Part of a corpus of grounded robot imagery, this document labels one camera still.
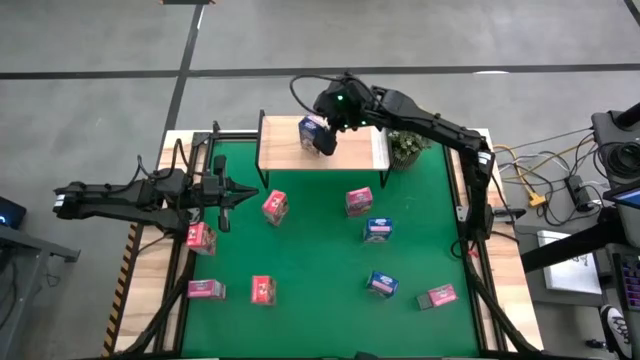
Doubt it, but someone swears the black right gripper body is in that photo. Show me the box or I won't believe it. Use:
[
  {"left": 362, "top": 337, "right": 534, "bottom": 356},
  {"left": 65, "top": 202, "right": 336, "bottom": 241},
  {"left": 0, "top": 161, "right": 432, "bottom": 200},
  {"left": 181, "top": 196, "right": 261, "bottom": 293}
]
[{"left": 312, "top": 73, "right": 377, "bottom": 157}]

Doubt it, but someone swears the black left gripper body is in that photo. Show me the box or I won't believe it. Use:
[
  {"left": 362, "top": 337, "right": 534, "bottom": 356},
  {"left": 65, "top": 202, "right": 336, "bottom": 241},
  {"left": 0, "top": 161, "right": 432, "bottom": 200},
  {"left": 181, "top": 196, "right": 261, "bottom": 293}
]
[{"left": 198, "top": 154, "right": 237, "bottom": 234}]

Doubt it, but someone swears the red Froot Loops cereal box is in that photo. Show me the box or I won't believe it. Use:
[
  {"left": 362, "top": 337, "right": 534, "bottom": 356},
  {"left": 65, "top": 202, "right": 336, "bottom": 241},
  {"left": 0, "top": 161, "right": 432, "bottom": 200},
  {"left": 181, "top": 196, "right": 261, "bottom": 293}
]
[
  {"left": 261, "top": 189, "right": 290, "bottom": 228},
  {"left": 250, "top": 274, "right": 278, "bottom": 307},
  {"left": 185, "top": 221, "right": 218, "bottom": 257}
]

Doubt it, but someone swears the blue Frosted Flakes cereal box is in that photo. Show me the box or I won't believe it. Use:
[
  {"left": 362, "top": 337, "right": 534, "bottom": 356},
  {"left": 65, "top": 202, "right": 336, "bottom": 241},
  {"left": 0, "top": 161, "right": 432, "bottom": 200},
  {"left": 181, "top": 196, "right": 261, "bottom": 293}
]
[
  {"left": 298, "top": 114, "right": 330, "bottom": 155},
  {"left": 365, "top": 270, "right": 401, "bottom": 300},
  {"left": 362, "top": 216, "right": 394, "bottom": 245}
]

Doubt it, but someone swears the pink Raisin Bran cereal box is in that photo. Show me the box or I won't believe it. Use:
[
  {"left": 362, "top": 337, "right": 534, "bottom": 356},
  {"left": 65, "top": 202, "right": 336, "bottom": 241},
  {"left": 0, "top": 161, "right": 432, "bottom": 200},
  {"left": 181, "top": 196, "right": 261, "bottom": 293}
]
[
  {"left": 344, "top": 186, "right": 375, "bottom": 219},
  {"left": 186, "top": 278, "right": 227, "bottom": 301},
  {"left": 416, "top": 283, "right": 459, "bottom": 312}
]

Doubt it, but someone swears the green plant in ribbed pot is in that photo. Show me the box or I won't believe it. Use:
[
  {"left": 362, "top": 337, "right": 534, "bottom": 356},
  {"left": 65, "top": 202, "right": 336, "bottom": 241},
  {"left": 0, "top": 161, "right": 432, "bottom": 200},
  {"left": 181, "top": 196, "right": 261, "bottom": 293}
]
[{"left": 387, "top": 129, "right": 432, "bottom": 172}]

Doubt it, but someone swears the green table mat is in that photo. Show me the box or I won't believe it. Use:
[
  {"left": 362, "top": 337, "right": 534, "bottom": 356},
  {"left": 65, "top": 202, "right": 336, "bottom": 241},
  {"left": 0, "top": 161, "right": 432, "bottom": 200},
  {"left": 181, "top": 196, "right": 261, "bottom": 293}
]
[{"left": 180, "top": 141, "right": 481, "bottom": 359}]

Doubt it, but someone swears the yellow black hazard tape strip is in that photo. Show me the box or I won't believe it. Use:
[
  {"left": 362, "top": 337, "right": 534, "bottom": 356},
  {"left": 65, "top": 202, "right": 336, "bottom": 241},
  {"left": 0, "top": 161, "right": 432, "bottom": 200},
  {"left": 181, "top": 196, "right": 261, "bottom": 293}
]
[{"left": 102, "top": 222, "right": 139, "bottom": 357}]

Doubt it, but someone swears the grey metal desk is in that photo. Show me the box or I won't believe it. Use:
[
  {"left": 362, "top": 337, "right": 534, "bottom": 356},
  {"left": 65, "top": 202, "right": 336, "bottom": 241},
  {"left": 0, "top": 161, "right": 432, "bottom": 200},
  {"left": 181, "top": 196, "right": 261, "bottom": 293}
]
[{"left": 0, "top": 223, "right": 82, "bottom": 360}]

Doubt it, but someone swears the black device with blue light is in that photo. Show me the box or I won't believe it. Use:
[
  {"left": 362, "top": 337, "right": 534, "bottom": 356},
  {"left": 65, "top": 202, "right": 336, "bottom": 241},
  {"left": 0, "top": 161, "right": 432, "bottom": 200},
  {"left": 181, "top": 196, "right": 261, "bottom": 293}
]
[{"left": 0, "top": 195, "right": 28, "bottom": 230}]

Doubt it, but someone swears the black power adapter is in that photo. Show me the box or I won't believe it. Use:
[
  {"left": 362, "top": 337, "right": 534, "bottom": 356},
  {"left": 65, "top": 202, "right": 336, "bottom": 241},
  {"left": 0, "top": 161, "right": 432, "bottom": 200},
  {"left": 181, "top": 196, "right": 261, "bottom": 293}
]
[{"left": 563, "top": 174, "right": 595, "bottom": 212}]

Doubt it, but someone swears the grey equipment case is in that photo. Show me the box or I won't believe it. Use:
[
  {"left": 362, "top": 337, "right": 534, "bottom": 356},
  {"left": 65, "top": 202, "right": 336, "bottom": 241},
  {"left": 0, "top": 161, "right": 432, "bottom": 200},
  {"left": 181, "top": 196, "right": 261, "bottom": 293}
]
[{"left": 590, "top": 102, "right": 640, "bottom": 191}]

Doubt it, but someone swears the black diagonal bar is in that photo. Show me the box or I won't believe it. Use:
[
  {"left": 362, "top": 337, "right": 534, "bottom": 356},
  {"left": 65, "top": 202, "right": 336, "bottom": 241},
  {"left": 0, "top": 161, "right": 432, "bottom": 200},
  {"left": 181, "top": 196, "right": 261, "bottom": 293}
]
[{"left": 519, "top": 205, "right": 624, "bottom": 275}]

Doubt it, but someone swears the white board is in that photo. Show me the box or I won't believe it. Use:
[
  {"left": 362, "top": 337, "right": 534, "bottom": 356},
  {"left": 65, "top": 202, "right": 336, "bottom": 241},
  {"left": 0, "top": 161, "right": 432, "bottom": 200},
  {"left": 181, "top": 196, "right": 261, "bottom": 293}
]
[{"left": 536, "top": 228, "right": 604, "bottom": 296}]

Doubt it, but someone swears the blue lit screen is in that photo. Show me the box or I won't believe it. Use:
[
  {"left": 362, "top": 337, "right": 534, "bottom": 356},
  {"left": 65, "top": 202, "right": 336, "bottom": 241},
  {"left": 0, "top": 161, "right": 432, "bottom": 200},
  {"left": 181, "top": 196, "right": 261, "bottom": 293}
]
[{"left": 602, "top": 180, "right": 640, "bottom": 210}]

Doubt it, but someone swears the keyboard with coloured keys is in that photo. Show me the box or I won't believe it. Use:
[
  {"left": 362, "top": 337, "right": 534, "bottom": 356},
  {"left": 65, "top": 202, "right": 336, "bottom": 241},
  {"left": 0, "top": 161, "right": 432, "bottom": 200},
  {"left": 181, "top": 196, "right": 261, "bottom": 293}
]
[{"left": 610, "top": 251, "right": 640, "bottom": 314}]

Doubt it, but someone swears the person's shoe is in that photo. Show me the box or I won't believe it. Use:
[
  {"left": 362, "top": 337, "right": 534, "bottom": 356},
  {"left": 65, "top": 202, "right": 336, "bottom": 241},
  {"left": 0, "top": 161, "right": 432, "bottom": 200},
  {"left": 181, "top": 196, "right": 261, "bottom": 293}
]
[{"left": 598, "top": 303, "right": 635, "bottom": 360}]

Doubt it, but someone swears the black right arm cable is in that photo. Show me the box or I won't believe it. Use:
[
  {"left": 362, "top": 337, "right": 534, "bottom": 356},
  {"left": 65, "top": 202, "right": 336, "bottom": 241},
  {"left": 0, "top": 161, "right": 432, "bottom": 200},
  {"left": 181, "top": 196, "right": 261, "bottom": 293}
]
[{"left": 288, "top": 73, "right": 346, "bottom": 119}]

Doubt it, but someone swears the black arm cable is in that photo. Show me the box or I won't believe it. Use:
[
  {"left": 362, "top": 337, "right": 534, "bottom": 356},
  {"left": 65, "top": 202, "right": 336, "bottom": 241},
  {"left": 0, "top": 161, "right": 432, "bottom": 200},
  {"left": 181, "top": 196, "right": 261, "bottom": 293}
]
[
  {"left": 134, "top": 138, "right": 194, "bottom": 181},
  {"left": 288, "top": 73, "right": 346, "bottom": 119}
]

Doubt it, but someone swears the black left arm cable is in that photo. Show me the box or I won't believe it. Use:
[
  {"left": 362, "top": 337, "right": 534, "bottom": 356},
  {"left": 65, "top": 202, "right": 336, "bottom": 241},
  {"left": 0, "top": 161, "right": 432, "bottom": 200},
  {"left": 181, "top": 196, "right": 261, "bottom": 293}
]
[{"left": 134, "top": 138, "right": 194, "bottom": 181}]

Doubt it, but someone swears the black metal table frame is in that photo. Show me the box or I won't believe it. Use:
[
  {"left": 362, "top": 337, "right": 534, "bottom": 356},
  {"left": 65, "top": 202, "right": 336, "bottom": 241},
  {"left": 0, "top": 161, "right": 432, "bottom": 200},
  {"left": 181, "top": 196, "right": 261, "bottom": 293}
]
[{"left": 112, "top": 119, "right": 541, "bottom": 360}]

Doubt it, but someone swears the wooden shelf black metal frame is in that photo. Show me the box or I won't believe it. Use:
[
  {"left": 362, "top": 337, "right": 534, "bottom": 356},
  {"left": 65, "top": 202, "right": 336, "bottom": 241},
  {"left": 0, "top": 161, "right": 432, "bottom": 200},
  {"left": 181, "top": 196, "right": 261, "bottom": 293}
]
[{"left": 254, "top": 108, "right": 393, "bottom": 190}]

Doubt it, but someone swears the grey cable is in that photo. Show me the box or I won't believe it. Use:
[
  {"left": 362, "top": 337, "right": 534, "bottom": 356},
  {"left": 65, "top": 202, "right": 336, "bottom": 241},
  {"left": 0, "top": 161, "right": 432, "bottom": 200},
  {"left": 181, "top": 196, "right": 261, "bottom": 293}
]
[{"left": 507, "top": 127, "right": 596, "bottom": 151}]

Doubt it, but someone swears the yellow cable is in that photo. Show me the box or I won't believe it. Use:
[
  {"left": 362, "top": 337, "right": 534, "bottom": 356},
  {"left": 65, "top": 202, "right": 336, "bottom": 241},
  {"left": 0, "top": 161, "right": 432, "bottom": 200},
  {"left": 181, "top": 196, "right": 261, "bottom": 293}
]
[{"left": 492, "top": 138, "right": 596, "bottom": 201}]

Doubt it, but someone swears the coiled black cable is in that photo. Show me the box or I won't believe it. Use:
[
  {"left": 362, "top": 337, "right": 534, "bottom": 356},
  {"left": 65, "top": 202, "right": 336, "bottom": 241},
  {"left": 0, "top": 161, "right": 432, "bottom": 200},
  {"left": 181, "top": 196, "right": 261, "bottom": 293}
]
[{"left": 597, "top": 141, "right": 640, "bottom": 182}]

